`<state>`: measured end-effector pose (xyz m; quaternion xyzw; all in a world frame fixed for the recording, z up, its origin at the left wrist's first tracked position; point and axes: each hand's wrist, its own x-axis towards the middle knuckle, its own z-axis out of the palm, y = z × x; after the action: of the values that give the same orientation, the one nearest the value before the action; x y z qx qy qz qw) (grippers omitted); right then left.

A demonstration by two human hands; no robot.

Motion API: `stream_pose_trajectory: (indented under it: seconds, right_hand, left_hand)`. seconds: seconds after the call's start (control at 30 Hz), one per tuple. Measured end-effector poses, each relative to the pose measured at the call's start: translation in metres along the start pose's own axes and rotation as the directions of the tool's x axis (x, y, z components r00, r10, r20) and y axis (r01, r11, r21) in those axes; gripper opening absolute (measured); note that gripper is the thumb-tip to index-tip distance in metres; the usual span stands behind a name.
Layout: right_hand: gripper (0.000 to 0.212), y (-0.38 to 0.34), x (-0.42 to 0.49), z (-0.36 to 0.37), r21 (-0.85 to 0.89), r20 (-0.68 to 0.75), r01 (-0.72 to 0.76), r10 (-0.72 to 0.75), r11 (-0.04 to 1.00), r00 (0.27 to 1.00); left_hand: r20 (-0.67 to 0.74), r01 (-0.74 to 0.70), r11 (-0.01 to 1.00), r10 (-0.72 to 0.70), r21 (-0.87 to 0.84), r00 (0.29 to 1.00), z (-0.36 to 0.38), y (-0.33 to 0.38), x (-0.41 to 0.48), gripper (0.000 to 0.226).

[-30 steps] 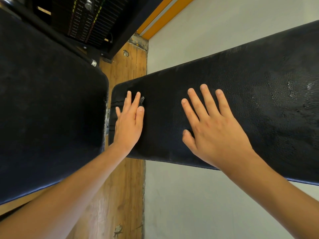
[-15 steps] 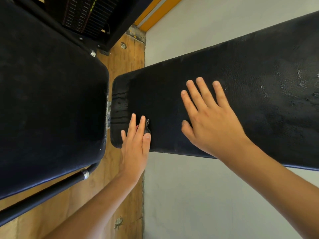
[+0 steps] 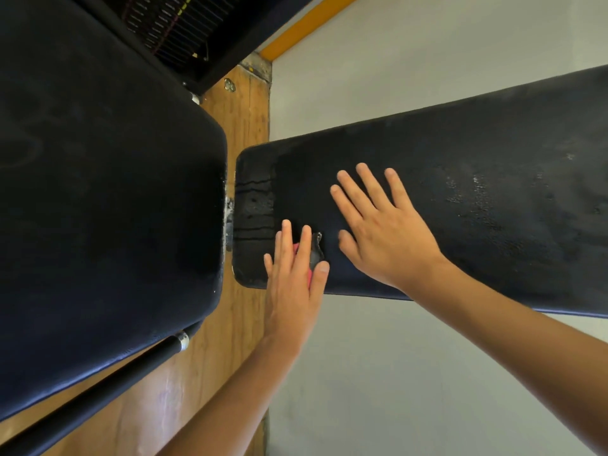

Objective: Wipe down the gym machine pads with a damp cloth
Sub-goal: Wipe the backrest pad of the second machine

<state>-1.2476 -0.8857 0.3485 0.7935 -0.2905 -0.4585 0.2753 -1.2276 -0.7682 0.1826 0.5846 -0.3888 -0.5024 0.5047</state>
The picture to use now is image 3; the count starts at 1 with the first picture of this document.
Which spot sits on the person's right hand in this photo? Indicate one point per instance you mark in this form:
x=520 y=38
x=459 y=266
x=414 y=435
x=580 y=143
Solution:
x=389 y=237

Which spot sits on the person's left hand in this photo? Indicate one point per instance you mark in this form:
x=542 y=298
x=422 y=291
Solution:
x=290 y=299

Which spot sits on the pink cleaning cloth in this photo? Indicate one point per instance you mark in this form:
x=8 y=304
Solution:
x=310 y=275

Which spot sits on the person's left forearm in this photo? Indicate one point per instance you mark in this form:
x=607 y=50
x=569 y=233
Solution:
x=228 y=408

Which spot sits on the person's right forearm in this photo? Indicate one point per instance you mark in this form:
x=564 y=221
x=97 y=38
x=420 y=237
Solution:
x=522 y=346

